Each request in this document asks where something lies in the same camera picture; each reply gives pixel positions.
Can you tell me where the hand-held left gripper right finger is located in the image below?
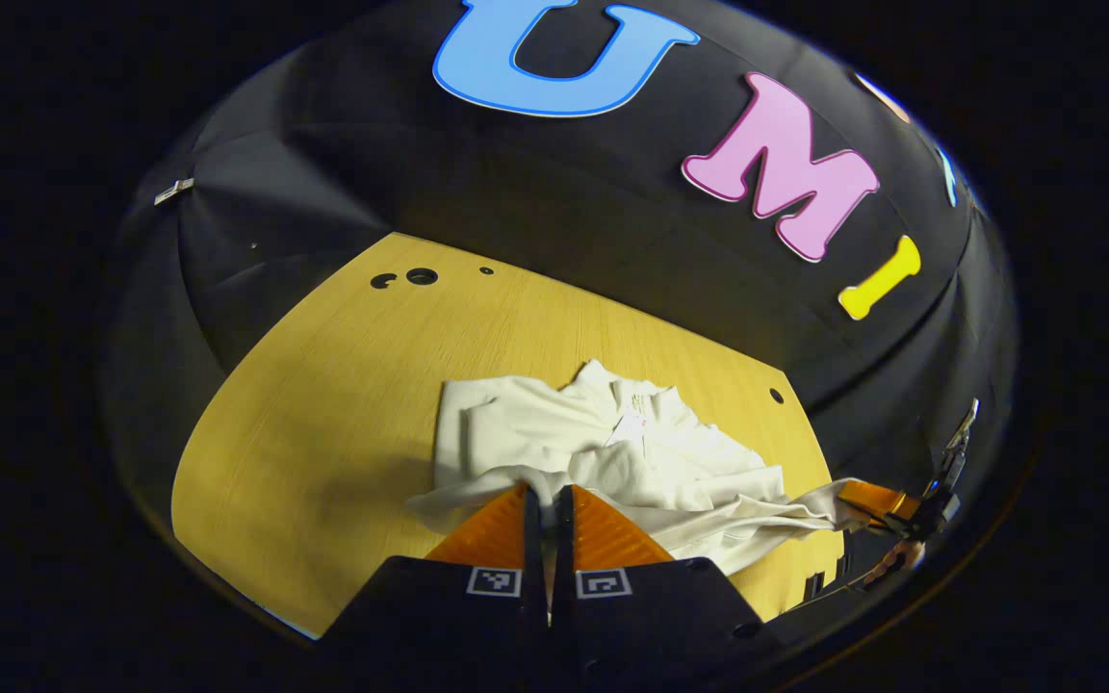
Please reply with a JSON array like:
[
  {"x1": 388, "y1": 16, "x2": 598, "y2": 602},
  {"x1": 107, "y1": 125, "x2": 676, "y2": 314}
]
[{"x1": 554, "y1": 483, "x2": 782, "y2": 693}]

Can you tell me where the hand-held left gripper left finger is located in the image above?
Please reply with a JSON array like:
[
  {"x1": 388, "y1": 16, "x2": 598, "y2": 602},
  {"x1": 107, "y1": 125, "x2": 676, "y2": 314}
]
[{"x1": 319, "y1": 481, "x2": 551, "y2": 693}]

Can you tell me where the white garment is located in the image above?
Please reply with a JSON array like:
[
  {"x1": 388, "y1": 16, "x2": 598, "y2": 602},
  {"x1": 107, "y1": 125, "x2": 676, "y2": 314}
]
[{"x1": 407, "y1": 359, "x2": 878, "y2": 577}]

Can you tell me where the black backdrop cloth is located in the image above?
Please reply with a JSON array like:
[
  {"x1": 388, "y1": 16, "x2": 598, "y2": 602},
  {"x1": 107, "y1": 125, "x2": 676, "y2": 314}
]
[{"x1": 102, "y1": 0, "x2": 1018, "y2": 540}]

